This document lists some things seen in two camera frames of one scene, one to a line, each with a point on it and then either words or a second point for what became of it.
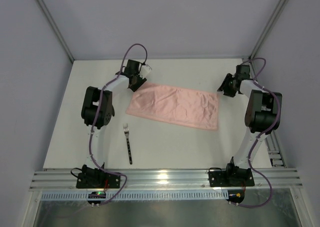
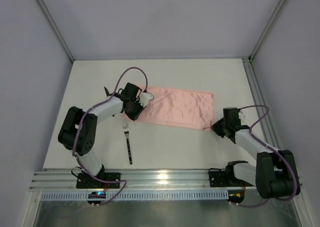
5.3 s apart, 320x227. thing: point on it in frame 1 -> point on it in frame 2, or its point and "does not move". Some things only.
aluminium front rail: [166, 180] does not move
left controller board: [96, 195] does not move
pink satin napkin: [176, 105] does not move
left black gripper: [137, 82] -> [133, 111]
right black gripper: [227, 87] -> [217, 126]
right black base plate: [233, 176] does not move
